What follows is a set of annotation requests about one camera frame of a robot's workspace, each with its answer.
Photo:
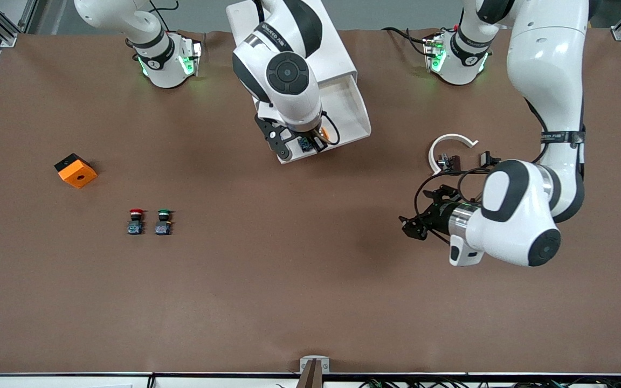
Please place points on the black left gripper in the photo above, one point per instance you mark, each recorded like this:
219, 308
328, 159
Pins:
439, 212

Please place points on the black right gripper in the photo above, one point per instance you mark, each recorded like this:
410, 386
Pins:
315, 141

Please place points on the yellow push button switch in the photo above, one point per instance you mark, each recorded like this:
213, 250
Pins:
305, 144

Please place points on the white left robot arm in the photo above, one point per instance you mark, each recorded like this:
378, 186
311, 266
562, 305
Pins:
547, 64

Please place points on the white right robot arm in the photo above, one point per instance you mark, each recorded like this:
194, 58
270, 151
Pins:
299, 102

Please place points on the orange black button box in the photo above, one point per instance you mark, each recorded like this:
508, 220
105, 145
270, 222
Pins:
78, 175

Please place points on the small brown black component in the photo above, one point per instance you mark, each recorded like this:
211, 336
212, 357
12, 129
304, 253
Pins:
453, 163

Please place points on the brown table cover mat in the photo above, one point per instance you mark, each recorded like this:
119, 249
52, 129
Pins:
310, 302

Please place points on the silver base connector bracket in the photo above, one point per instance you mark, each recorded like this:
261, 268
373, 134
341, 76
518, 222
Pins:
196, 54
430, 48

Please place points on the green push button switch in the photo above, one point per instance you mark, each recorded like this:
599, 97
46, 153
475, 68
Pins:
163, 229

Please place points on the grey metal edge bracket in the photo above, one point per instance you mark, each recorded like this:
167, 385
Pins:
325, 362

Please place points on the red push button switch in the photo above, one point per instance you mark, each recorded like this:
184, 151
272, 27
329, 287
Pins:
135, 228

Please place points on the black table edge rail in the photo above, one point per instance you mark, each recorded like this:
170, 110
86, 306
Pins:
73, 373

